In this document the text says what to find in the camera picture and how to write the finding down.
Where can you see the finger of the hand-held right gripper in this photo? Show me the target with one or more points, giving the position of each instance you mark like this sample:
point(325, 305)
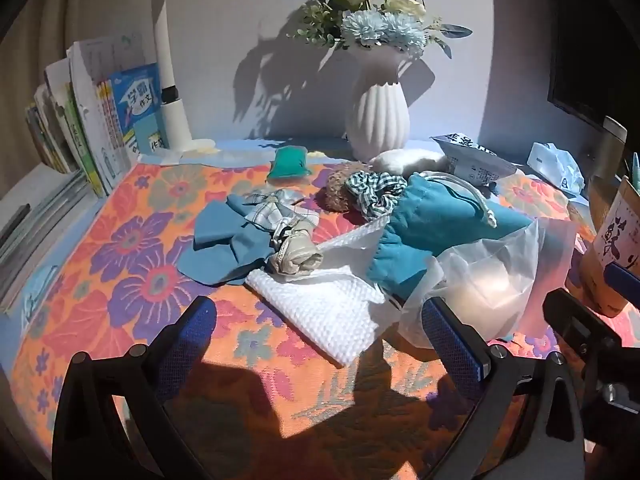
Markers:
point(622, 275)
point(570, 310)

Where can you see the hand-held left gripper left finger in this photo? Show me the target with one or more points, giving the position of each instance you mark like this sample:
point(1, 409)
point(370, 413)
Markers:
point(195, 340)

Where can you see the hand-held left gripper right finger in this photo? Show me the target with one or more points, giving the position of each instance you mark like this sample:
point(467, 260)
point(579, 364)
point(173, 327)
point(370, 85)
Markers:
point(452, 345)

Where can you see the translucent plastic bag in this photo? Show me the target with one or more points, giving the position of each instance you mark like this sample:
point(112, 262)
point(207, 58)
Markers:
point(490, 285)

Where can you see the white waffle towel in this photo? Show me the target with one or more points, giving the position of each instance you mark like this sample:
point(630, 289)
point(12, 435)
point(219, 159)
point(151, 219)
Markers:
point(320, 310)

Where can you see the beige cloth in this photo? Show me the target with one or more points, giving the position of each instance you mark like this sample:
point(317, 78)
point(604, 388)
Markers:
point(300, 255)

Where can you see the white plush toy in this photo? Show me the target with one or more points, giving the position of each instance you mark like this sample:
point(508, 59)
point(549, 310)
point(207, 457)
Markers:
point(405, 160)

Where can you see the green soft pouch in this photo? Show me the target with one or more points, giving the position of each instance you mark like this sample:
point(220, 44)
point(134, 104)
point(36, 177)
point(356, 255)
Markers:
point(290, 162)

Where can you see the brown pen holder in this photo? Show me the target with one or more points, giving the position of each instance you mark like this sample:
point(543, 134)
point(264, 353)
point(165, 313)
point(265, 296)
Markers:
point(612, 240)

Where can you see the blue cloth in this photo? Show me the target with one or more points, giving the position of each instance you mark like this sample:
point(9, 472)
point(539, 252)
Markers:
point(220, 245)

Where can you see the floral tablecloth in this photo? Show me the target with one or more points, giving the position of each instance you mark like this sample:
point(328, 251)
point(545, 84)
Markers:
point(125, 260)

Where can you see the beige thermos bottle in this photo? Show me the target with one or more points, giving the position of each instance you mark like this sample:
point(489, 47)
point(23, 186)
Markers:
point(607, 155)

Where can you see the tissue pack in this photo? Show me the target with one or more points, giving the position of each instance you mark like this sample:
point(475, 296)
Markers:
point(550, 162)

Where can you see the plaid fabric bow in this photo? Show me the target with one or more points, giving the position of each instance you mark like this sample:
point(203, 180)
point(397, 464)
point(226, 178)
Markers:
point(280, 210)

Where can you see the white printed packet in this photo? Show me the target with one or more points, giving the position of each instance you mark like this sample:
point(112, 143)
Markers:
point(475, 165)

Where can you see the checked scrunchie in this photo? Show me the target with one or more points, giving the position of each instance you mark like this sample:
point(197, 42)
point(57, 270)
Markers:
point(375, 187)

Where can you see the stack of grey books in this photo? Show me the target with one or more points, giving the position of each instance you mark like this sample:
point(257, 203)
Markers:
point(35, 240)

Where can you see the brown knitted ball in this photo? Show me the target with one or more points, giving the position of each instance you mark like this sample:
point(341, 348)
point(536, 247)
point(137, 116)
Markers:
point(337, 190)

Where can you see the black monitor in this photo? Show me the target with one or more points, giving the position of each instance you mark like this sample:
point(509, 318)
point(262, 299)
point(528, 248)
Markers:
point(585, 60)

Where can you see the row of upright books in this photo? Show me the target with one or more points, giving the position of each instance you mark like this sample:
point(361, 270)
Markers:
point(100, 120)

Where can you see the white ribbed vase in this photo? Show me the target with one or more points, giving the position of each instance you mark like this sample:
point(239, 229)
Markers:
point(377, 110)

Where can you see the white desk lamp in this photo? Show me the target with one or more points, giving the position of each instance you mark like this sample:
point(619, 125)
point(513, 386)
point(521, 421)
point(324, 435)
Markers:
point(167, 60)

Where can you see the blue and white artificial flowers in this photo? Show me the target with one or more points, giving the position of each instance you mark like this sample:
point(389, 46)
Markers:
point(380, 27)

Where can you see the beige curtain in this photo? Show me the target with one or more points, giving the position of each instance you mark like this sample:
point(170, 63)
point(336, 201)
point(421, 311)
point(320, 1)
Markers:
point(60, 0)

